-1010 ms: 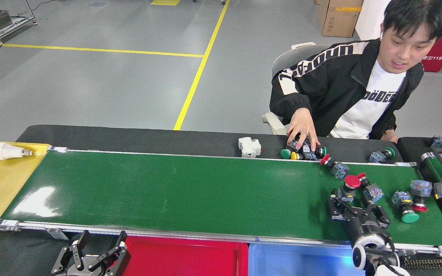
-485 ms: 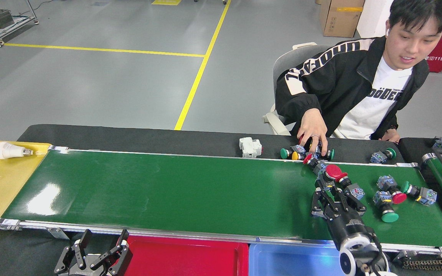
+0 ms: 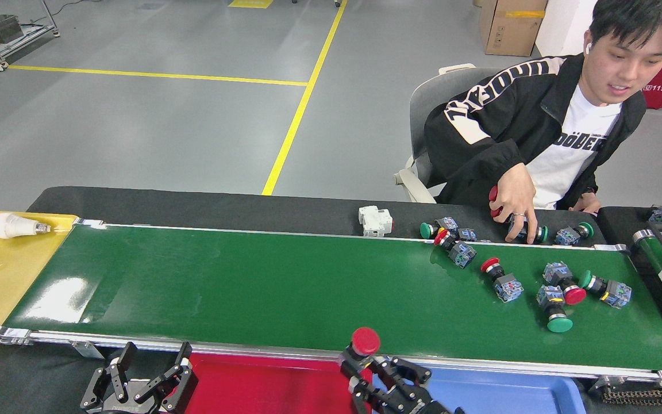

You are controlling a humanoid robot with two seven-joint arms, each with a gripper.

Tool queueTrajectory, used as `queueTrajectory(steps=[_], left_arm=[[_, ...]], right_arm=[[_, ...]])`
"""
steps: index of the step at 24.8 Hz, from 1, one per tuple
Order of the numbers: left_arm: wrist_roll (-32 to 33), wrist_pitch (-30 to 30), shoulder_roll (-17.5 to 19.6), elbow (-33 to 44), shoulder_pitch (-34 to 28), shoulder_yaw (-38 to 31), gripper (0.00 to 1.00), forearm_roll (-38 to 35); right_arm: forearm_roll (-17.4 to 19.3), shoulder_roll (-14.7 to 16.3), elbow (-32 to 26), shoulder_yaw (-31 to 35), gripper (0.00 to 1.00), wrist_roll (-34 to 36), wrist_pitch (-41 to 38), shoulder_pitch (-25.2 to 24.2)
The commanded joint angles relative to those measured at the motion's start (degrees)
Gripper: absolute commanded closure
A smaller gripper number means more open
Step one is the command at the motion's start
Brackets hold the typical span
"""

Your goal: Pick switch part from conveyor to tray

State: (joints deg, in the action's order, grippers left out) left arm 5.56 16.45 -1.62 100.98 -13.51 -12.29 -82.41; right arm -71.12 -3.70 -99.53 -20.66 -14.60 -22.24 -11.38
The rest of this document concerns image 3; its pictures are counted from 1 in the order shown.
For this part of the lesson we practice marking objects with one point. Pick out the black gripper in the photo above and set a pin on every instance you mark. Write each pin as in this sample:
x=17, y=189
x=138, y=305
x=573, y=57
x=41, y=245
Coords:
x=130, y=407
x=423, y=408

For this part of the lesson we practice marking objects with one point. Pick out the red mushroom push button switch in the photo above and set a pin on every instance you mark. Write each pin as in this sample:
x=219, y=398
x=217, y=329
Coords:
x=365, y=340
x=508, y=287
x=574, y=295
x=462, y=253
x=492, y=198

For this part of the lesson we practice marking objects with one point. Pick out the green mushroom push button switch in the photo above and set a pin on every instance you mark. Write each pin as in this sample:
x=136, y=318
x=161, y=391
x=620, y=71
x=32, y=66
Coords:
x=615, y=293
x=543, y=233
x=585, y=229
x=559, y=324
x=426, y=230

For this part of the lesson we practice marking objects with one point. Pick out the long green conveyor belt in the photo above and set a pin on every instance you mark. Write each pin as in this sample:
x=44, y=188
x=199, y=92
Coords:
x=250, y=287

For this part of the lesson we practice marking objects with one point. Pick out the person's right hand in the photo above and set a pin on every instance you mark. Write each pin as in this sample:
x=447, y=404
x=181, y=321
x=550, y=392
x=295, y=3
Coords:
x=515, y=201

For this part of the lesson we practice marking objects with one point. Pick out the person's left hand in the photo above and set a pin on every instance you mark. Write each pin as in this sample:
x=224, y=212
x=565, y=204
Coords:
x=587, y=204

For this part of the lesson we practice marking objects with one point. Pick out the red plastic bin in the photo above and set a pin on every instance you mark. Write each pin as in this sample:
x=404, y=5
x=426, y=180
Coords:
x=262, y=391

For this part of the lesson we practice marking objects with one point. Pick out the blue plastic bin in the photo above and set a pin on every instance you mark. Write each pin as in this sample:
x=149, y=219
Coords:
x=509, y=397

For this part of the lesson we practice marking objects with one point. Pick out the white light bulb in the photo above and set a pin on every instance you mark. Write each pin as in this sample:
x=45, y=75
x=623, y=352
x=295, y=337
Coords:
x=6, y=225

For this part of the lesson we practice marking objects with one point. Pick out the person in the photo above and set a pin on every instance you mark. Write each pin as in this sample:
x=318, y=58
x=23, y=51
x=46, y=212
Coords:
x=480, y=144

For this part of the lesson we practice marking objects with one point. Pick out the grey office chair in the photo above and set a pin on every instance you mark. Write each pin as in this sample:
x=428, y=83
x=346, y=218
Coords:
x=428, y=109

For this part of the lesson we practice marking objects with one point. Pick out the brown cardboard box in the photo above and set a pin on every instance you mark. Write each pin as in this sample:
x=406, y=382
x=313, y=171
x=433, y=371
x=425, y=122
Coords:
x=512, y=31

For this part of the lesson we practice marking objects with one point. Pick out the grey metal case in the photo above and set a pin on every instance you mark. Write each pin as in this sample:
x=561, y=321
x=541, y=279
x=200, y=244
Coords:
x=2, y=27

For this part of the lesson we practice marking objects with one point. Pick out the aluminium frame rack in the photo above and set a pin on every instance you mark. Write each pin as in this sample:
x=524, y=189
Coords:
x=20, y=37

